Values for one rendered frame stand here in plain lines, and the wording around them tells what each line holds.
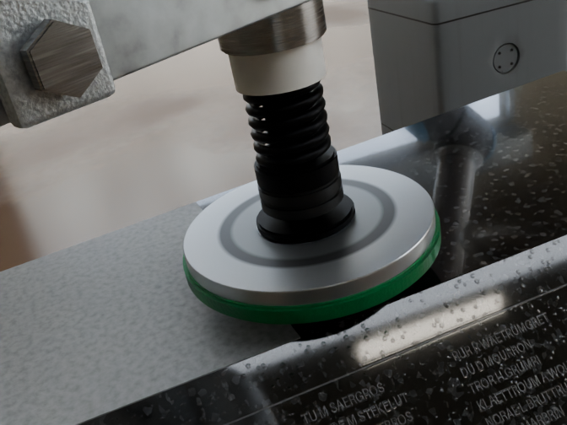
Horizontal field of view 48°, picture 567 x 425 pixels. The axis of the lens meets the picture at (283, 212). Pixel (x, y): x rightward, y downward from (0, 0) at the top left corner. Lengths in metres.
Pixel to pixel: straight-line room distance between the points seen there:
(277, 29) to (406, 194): 0.19
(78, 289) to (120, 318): 0.08
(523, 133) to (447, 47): 0.90
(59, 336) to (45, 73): 0.34
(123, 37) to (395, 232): 0.26
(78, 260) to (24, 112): 0.42
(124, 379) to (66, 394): 0.04
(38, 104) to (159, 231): 0.42
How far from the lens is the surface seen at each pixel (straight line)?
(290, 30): 0.45
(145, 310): 0.58
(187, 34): 0.36
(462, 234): 0.60
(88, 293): 0.63
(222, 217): 0.57
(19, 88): 0.29
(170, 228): 0.71
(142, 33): 0.35
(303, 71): 0.46
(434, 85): 1.71
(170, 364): 0.51
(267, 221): 0.53
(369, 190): 0.57
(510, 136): 0.80
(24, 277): 0.71
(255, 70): 0.46
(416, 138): 0.82
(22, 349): 0.60
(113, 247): 0.70
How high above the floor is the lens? 1.16
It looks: 27 degrees down
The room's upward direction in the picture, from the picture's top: 11 degrees counter-clockwise
